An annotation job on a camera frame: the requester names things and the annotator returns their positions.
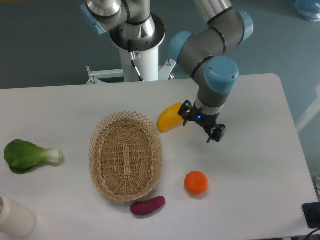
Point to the orange tangerine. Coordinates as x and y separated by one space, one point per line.
196 183

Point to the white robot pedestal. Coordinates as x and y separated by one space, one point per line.
138 46

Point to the purple sweet potato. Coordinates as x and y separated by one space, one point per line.
143 208

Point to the cream cylindrical bottle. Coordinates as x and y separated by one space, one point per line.
16 220

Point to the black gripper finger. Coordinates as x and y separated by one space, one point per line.
186 112
215 132

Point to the white frame leg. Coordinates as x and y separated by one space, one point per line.
309 113

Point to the black device at edge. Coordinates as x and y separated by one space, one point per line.
312 214

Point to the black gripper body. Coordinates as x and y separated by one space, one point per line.
207 122

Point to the woven wicker basket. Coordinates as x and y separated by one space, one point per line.
125 156

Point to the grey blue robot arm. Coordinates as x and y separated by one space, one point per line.
201 56

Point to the yellow mango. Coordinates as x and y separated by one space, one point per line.
169 118

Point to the green bok choy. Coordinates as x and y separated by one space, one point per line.
24 156

